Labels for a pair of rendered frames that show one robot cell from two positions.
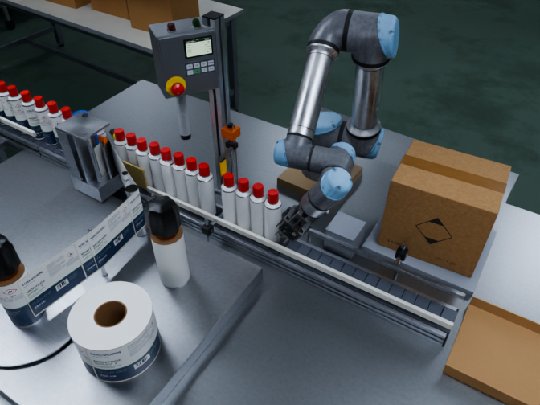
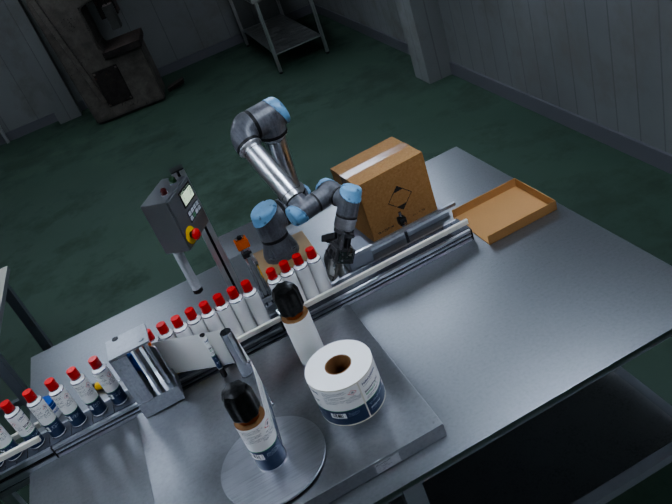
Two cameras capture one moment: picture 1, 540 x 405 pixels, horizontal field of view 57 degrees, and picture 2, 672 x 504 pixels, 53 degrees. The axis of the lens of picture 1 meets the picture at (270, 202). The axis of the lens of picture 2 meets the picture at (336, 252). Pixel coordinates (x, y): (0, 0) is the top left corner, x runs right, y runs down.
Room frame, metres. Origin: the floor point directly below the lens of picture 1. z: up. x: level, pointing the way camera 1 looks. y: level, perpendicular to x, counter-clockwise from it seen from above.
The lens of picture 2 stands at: (-0.43, 1.31, 2.30)
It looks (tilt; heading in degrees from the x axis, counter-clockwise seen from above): 32 degrees down; 317
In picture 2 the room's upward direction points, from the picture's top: 21 degrees counter-clockwise
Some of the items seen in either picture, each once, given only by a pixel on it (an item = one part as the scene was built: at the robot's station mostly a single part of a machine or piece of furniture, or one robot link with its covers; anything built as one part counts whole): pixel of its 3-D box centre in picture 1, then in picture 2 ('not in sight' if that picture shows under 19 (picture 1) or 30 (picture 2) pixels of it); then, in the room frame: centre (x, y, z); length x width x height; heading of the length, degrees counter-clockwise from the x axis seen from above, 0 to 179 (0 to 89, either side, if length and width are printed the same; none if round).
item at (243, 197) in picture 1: (244, 205); (292, 284); (1.15, 0.08, 0.98); 0.05 x 0.05 x 0.20
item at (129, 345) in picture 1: (116, 330); (345, 382); (0.71, 0.39, 0.95); 0.20 x 0.20 x 0.14
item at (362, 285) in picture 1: (279, 248); (340, 287); (1.04, -0.03, 0.91); 1.07 x 0.01 x 0.02; 58
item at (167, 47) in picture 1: (186, 58); (176, 214); (1.35, 0.25, 1.38); 0.17 x 0.10 x 0.19; 113
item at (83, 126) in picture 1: (82, 125); (127, 341); (1.36, 0.61, 1.14); 0.14 x 0.11 x 0.01; 58
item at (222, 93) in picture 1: (220, 118); (216, 250); (1.37, 0.16, 1.17); 0.04 x 0.04 x 0.67; 58
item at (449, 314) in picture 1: (212, 218); (270, 328); (1.22, 0.20, 0.86); 1.65 x 0.08 x 0.04; 58
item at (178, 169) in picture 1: (182, 178); (228, 318); (1.29, 0.29, 0.98); 0.05 x 0.05 x 0.20
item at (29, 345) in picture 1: (29, 316); (273, 460); (0.81, 0.66, 0.89); 0.31 x 0.31 x 0.01
